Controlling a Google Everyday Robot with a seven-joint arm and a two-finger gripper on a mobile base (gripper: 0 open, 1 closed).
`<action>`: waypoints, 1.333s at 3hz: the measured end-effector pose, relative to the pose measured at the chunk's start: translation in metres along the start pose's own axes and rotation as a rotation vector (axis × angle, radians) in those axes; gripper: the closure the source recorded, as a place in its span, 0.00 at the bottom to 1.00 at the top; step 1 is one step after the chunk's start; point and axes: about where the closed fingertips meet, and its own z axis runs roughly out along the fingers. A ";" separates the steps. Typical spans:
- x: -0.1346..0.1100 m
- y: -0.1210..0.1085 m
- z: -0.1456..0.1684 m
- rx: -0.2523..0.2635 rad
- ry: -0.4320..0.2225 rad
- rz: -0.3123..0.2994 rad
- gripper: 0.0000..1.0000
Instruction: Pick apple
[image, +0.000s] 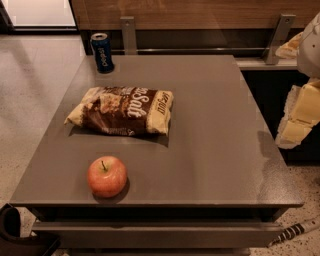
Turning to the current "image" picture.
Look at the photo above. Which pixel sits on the left metal bracket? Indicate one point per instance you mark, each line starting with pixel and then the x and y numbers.
pixel 129 35

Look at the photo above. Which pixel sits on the right metal bracket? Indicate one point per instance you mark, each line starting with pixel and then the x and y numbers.
pixel 278 37

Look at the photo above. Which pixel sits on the grey table drawer shelf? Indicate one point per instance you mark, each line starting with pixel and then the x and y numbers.
pixel 149 235

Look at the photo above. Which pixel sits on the brown sea salt snack bag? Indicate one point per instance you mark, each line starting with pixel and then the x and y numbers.
pixel 125 111

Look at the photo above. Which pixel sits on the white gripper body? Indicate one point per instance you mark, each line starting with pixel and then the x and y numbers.
pixel 310 55

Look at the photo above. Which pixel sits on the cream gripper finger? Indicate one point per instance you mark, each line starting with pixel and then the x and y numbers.
pixel 289 50
pixel 301 114

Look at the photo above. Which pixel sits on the metal bracket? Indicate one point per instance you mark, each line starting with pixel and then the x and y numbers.
pixel 129 35
pixel 278 37

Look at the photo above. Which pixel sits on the black object on floor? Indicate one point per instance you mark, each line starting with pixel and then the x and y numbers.
pixel 13 244

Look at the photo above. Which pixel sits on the red apple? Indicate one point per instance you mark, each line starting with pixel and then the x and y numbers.
pixel 107 176

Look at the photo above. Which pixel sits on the blue pepsi can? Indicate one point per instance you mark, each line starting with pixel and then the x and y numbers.
pixel 101 46

